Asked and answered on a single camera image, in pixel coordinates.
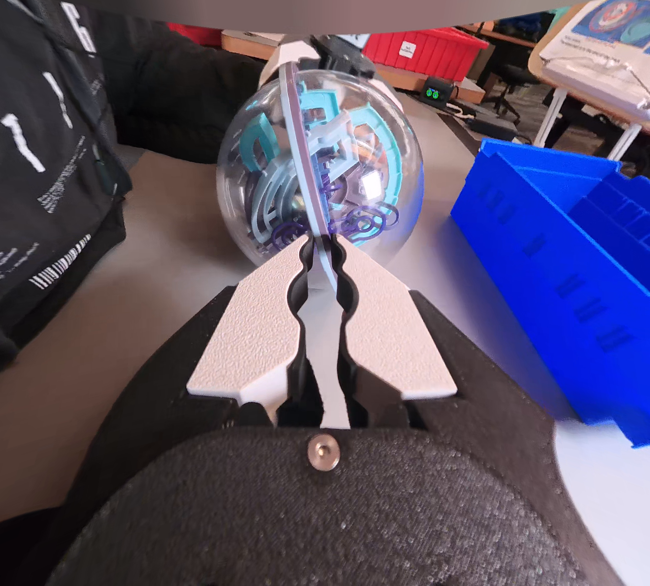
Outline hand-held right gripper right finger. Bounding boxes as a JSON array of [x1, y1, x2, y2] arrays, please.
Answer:
[[333, 236, 460, 426]]

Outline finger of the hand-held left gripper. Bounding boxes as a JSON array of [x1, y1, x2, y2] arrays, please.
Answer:
[[259, 38, 316, 89]]

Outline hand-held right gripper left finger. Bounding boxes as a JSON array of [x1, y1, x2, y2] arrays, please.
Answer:
[[186, 236, 316, 426]]

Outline clear maze ball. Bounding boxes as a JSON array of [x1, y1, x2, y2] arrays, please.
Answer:
[[217, 63, 422, 267]]

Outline person's left forearm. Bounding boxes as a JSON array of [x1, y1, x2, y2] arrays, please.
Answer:
[[97, 27, 270, 165]]

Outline red plastic bin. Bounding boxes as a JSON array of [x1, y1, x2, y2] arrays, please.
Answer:
[[363, 27, 490, 82]]

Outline small black device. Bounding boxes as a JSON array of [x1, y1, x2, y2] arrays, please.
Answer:
[[424, 78, 458, 104]]

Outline black office chair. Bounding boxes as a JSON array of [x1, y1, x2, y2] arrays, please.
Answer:
[[478, 58, 544, 124]]

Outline blue plastic bin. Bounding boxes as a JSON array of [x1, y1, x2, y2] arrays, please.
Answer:
[[450, 137, 650, 447]]

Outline instruction sheet on stand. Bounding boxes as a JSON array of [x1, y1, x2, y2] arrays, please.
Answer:
[[528, 0, 650, 150]]

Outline person's black printed jacket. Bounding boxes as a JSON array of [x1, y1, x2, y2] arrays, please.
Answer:
[[0, 0, 133, 343]]

